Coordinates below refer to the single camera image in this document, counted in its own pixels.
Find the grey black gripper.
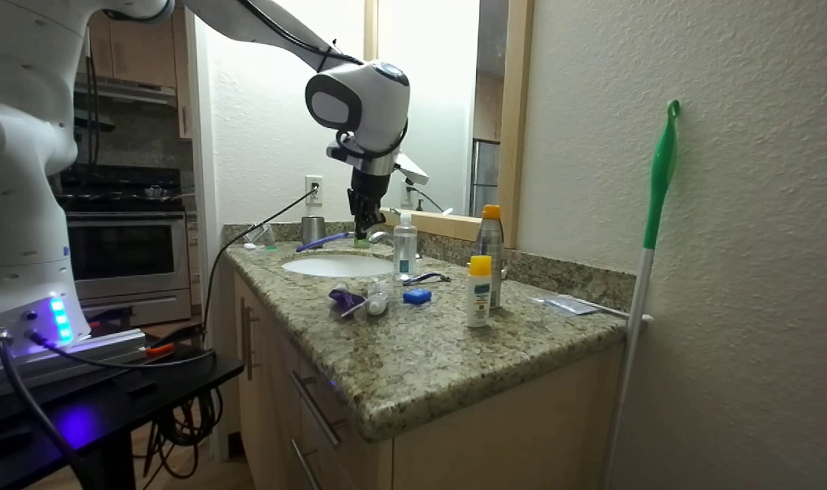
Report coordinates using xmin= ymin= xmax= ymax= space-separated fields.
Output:
xmin=344 ymin=160 xmax=398 ymax=243

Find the stainless steel cup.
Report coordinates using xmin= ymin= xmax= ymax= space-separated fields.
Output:
xmin=299 ymin=213 xmax=326 ymax=246

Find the clear water bottle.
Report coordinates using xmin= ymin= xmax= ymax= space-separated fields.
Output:
xmin=391 ymin=209 xmax=421 ymax=284

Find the white oval sink basin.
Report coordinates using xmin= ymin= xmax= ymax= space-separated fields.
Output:
xmin=281 ymin=251 xmax=401 ymax=284

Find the white toothpaste tube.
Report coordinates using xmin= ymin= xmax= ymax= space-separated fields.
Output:
xmin=366 ymin=278 xmax=391 ymax=321

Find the purple toothpaste tube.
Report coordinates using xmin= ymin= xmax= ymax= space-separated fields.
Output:
xmin=326 ymin=281 xmax=371 ymax=323

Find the small blue container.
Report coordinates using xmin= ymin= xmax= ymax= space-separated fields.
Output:
xmin=401 ymin=284 xmax=435 ymax=307

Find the yellow-capped white bottle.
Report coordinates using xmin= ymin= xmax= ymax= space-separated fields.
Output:
xmin=466 ymin=253 xmax=499 ymax=332

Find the wood-framed mirror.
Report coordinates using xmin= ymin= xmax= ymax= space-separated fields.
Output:
xmin=363 ymin=0 xmax=536 ymax=246

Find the white flat packet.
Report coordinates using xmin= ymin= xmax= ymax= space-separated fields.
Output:
xmin=541 ymin=292 xmax=609 ymax=318

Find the orange black clamp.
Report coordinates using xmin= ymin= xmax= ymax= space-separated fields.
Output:
xmin=143 ymin=334 xmax=185 ymax=364

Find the stainless steel oven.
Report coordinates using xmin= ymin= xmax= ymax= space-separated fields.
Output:
xmin=58 ymin=160 xmax=196 ymax=326

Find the wooden vanity cabinet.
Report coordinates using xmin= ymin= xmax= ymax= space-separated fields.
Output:
xmin=227 ymin=266 xmax=625 ymax=490

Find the black robot table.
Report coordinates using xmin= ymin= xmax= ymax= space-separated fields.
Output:
xmin=0 ymin=348 xmax=246 ymax=490

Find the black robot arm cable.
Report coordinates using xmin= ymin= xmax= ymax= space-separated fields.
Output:
xmin=326 ymin=118 xmax=415 ymax=168

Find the metal cabinet door handle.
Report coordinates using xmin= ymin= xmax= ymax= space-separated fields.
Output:
xmin=236 ymin=298 xmax=258 ymax=363

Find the thick black cable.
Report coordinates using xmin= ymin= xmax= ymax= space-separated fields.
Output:
xmin=196 ymin=187 xmax=321 ymax=352

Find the metal drawer handle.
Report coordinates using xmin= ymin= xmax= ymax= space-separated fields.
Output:
xmin=285 ymin=364 xmax=344 ymax=453
xmin=288 ymin=438 xmax=325 ymax=490

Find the black cable bundle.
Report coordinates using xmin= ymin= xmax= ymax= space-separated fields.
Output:
xmin=143 ymin=385 xmax=228 ymax=484

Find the green-handled mop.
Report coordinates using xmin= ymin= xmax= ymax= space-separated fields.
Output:
xmin=602 ymin=96 xmax=687 ymax=490

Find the long aluminium base rail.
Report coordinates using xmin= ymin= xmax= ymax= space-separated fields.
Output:
xmin=0 ymin=326 xmax=149 ymax=376

